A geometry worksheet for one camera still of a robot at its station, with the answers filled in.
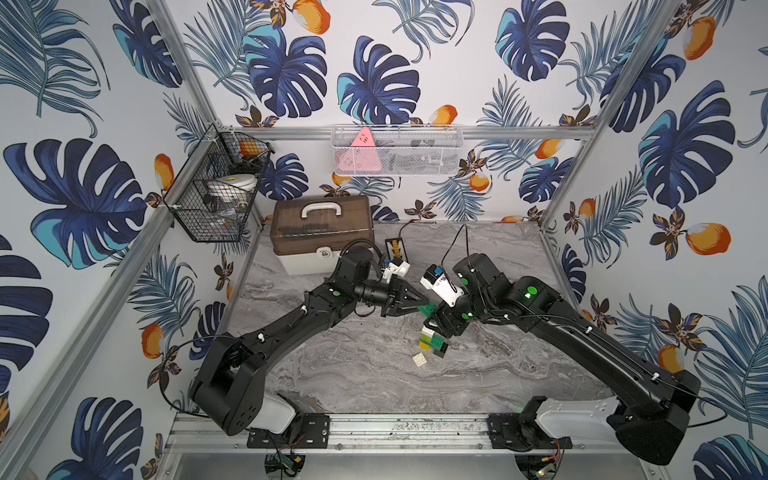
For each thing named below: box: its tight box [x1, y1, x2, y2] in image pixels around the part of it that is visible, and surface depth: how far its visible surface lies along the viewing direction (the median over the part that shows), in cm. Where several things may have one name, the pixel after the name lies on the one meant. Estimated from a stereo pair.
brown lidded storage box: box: [270, 195, 375, 275], surface depth 97 cm
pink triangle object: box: [339, 127, 383, 171], surface depth 92 cm
